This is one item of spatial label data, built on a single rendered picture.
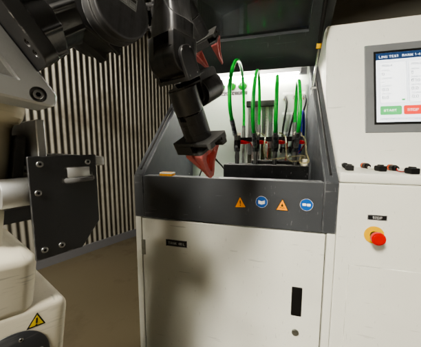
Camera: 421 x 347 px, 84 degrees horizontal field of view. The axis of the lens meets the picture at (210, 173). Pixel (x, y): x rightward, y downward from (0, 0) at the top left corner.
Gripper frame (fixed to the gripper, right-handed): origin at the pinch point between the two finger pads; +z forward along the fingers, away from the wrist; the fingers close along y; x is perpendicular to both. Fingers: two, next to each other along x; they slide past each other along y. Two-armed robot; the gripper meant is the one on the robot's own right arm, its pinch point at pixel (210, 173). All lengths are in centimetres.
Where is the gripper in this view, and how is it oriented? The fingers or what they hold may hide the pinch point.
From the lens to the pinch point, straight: 54.3
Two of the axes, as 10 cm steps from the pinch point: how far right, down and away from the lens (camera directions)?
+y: -7.9, -0.7, 6.1
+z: 2.8, 8.4, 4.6
